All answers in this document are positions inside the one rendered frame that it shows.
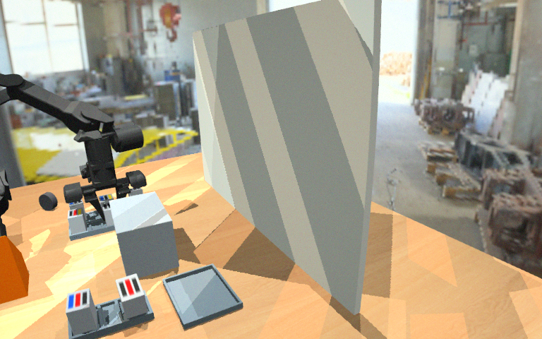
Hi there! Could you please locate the black short cylinder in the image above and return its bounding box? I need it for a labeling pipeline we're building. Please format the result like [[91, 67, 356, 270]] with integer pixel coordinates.
[[39, 191, 58, 211]]

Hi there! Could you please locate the large white panel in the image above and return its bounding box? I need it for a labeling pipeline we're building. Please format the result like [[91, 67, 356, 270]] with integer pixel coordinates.
[[193, 0, 382, 315]]

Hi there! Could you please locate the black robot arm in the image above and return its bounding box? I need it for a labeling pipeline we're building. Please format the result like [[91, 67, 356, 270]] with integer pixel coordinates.
[[0, 73, 144, 237]]

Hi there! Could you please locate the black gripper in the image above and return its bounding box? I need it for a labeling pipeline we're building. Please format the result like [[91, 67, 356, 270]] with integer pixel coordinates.
[[63, 156, 147, 221]]

